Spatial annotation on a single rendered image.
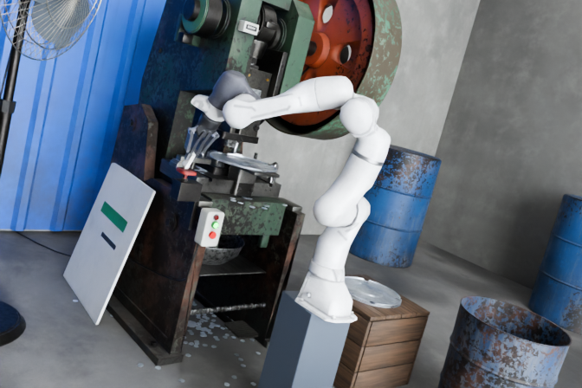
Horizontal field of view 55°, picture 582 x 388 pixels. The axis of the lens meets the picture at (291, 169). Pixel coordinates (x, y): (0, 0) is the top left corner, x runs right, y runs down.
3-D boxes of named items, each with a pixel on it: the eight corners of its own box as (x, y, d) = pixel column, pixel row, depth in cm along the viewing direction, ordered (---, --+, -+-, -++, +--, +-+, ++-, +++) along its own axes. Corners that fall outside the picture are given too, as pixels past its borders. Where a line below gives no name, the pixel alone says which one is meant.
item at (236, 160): (249, 158, 256) (250, 156, 256) (290, 175, 235) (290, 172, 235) (197, 150, 236) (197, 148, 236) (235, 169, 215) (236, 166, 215)
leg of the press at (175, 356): (183, 362, 218) (236, 139, 206) (156, 366, 211) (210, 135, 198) (93, 268, 285) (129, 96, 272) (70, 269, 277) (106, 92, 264)
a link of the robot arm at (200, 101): (235, 113, 195) (228, 125, 197) (220, 92, 202) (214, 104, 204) (204, 106, 186) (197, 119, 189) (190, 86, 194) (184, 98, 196)
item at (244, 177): (273, 205, 230) (281, 174, 228) (247, 203, 220) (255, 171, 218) (239, 188, 248) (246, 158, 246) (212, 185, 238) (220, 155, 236)
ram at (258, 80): (263, 139, 239) (280, 71, 235) (235, 135, 229) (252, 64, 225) (240, 131, 252) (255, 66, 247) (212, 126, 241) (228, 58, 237)
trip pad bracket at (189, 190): (192, 230, 212) (203, 181, 209) (170, 230, 205) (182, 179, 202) (184, 225, 216) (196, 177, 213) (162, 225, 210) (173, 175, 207)
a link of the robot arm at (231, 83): (248, 129, 190) (256, 120, 199) (266, 98, 184) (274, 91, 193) (203, 100, 190) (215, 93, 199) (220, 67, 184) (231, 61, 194)
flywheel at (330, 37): (304, 153, 286) (418, 91, 238) (274, 149, 272) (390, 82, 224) (280, 32, 308) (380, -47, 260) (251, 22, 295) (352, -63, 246)
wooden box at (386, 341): (408, 384, 247) (430, 312, 242) (347, 397, 223) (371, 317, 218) (347, 339, 277) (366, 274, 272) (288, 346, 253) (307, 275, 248)
